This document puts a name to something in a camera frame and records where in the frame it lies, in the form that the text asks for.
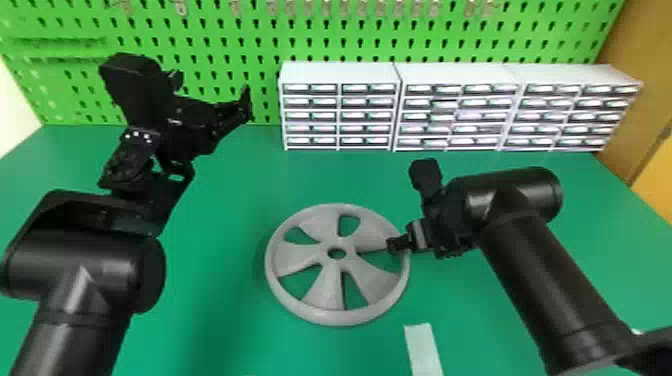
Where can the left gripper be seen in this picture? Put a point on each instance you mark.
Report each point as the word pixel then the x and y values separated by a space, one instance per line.
pixel 189 126

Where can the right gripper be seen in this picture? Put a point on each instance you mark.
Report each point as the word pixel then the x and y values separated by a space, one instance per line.
pixel 423 237

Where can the grey wheel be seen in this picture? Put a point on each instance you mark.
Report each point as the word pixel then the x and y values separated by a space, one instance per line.
pixel 315 273

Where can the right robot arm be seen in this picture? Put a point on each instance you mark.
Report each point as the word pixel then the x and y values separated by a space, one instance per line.
pixel 535 273

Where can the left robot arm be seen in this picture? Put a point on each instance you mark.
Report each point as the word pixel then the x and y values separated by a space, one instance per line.
pixel 78 273

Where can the white drawer cabinet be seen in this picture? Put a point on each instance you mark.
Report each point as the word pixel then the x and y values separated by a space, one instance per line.
pixel 338 107
pixel 456 110
pixel 569 110

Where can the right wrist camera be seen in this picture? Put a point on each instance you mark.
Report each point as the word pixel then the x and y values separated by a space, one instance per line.
pixel 426 177

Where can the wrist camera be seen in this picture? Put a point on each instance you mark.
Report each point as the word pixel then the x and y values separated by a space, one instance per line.
pixel 426 177
pixel 134 86

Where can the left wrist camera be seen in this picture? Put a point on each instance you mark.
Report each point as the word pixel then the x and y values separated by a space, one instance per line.
pixel 134 86

